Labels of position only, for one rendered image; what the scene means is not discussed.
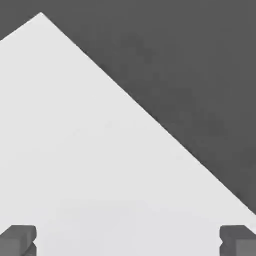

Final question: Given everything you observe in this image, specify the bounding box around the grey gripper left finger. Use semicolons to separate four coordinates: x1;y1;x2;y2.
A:
0;224;38;256

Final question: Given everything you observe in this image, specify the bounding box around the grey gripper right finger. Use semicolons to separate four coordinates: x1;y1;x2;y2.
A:
219;224;256;256

